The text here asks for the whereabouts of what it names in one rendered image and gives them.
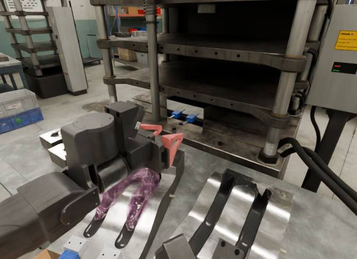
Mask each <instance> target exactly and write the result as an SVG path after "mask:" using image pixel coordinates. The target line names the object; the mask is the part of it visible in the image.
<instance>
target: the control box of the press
mask: <svg viewBox="0 0 357 259"><path fill-rule="evenodd" d="M324 32H326V33H325V36H324V39H323V42H322V45H321V49H320V52H319V56H318V59H317V62H316V66H315V68H314V72H313V75H312V79H311V82H310V84H308V87H307V90H306V93H305V94H306V95H307V96H306V99H305V102H304V103H305V104H308V105H312V108H311V111H310V119H311V122H312V124H313V126H314V129H315V131H316V137H317V140H316V147H315V150H314V151H315V153H316V154H317V155H318V156H320V157H321V159H322V160H323V161H324V163H325V164H326V165H328V164H329V162H330V160H331V157H332V155H333V153H334V150H335V148H336V146H337V143H338V140H339V138H340V136H341V133H342V131H343V129H344V126H345V124H346V122H348V121H349V120H351V119H353V118H354V117H356V116H357V4H346V5H334V6H333V9H332V12H331V15H330V19H327V23H326V26H325V29H324ZM317 106H319V107H321V108H322V109H324V110H326V113H327V115H328V117H329V122H328V124H327V127H326V130H325V132H324V135H323V137H322V140H321V135H320V130H319V127H318V125H317V123H316V120H315V109H316V107H317ZM320 183H321V180H320V179H319V178H318V177H317V176H316V175H315V174H314V173H313V172H312V171H311V170H310V169H309V168H308V171H307V173H306V176H305V178H304V181H303V183H302V186H301V188H304V189H307V190H309V191H312V192H315V193H317V190H318V188H319V186H320Z"/></svg>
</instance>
